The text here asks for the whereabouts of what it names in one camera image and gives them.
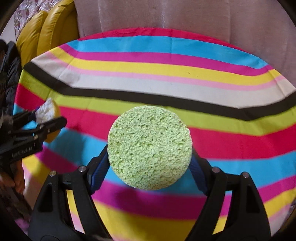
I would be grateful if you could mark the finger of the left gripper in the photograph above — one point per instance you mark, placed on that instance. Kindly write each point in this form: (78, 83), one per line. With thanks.
(46, 128)
(17, 121)

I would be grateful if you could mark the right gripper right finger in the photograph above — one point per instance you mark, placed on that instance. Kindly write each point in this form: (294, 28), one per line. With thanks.
(203, 173)

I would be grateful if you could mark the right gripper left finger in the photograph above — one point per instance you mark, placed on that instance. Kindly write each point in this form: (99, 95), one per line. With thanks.
(97, 170)

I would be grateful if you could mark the yellow scrub sponge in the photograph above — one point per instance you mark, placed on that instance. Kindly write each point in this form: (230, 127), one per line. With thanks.
(47, 112)

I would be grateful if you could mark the green round sponge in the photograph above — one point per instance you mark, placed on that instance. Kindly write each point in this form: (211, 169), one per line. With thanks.
(149, 147)

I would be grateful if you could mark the person left hand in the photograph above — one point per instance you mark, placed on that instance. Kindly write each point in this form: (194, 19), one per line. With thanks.
(16, 180)

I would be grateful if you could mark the person in black jacket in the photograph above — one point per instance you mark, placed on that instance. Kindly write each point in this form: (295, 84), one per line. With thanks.
(11, 69)

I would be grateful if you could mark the striped colourful bed cloth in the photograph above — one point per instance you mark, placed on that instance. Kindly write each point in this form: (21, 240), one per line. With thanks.
(240, 110)

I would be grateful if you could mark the yellow leather headboard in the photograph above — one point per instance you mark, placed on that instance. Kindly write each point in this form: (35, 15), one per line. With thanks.
(47, 30)

